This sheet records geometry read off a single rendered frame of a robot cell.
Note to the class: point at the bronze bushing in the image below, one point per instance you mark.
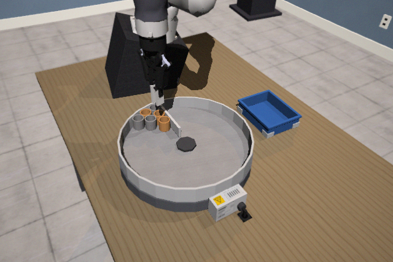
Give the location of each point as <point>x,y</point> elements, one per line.
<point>164,123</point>
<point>145,112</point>
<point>158,114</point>

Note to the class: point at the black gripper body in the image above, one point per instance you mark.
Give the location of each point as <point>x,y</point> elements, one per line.
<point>155,47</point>

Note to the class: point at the blue plastic crate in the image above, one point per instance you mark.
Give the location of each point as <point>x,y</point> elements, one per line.
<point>268,113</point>

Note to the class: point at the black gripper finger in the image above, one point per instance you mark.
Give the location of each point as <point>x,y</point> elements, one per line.
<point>147,68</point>
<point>161,75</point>

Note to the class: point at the grey metal bushing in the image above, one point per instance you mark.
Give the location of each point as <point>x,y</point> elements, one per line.
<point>138,122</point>
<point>150,122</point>
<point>153,108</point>

